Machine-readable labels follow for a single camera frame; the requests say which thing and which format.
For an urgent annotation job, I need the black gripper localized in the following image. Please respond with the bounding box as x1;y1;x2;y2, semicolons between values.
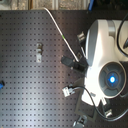
61;56;88;71

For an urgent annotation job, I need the white cable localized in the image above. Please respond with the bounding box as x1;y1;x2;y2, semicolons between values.
43;7;81;63

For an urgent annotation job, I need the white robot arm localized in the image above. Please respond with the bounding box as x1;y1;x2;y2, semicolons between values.
61;19;128;106

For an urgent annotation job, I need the grey white connector plug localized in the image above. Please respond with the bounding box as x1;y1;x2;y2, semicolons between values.
62;87;75;97

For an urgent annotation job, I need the grey bracket on arm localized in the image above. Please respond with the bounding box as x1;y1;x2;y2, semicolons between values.
77;32;86;43

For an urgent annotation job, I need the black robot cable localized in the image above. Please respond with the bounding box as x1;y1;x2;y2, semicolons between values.
73;86;128;122

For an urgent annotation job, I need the blue cable in background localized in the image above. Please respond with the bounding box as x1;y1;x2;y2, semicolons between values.
87;0;94;12

